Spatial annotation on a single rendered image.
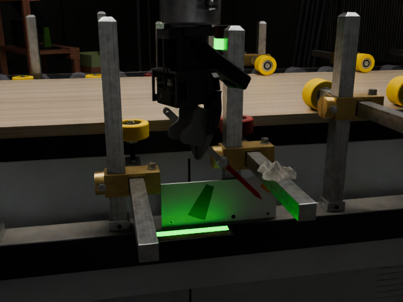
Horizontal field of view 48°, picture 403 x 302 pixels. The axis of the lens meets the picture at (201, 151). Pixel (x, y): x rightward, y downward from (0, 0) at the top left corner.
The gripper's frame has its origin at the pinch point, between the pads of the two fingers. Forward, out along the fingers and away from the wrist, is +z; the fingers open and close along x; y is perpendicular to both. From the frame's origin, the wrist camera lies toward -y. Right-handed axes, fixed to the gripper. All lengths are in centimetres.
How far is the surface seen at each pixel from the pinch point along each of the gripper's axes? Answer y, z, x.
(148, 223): 10.1, 10.7, -0.7
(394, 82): -72, -5, -10
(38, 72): -14, 1, -134
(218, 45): -17.3, -15.9, -17.7
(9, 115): 16, 2, -59
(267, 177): -12.0, 6.0, 3.8
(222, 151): -15.4, 6.0, -13.4
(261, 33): -102, -15, -94
